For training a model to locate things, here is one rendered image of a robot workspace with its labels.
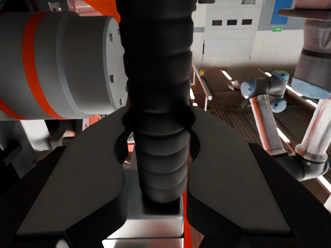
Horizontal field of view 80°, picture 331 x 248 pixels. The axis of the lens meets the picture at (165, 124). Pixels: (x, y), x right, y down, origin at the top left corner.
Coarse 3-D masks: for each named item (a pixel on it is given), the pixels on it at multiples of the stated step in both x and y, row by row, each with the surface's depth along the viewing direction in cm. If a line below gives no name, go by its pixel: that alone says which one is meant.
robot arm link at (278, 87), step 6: (276, 72) 91; (282, 72) 91; (270, 78) 91; (276, 78) 91; (282, 78) 90; (288, 78) 91; (276, 84) 90; (282, 84) 91; (270, 90) 91; (276, 90) 93; (282, 90) 93; (276, 96) 95
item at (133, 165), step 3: (132, 153) 27; (132, 156) 27; (135, 156) 27; (132, 159) 26; (135, 159) 26; (132, 162) 26; (135, 162) 26; (132, 165) 25; (135, 165) 25; (129, 168) 25; (132, 168) 25; (135, 168) 25
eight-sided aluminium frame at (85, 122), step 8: (40, 0) 43; (48, 0) 43; (56, 0) 43; (64, 0) 43; (72, 0) 45; (48, 8) 44; (56, 8) 46; (64, 8) 44; (72, 8) 46; (64, 120) 50; (72, 120) 53; (80, 120) 50; (88, 120) 53; (64, 128) 49; (72, 128) 53; (80, 128) 49
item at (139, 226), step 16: (128, 176) 17; (128, 192) 16; (128, 208) 14; (144, 208) 14; (160, 208) 14; (176, 208) 14; (128, 224) 14; (144, 224) 14; (160, 224) 14; (176, 224) 14; (112, 240) 15; (128, 240) 15; (144, 240) 15; (160, 240) 15; (176, 240) 15
